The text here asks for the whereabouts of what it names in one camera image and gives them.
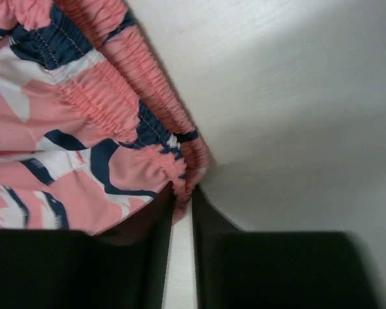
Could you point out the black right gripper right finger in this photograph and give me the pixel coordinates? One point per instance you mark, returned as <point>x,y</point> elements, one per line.
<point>289,247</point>

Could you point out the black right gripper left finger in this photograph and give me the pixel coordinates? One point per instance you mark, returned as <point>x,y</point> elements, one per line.
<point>123,267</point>

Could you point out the pink shark print shorts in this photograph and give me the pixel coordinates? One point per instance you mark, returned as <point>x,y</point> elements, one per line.
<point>90,129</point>

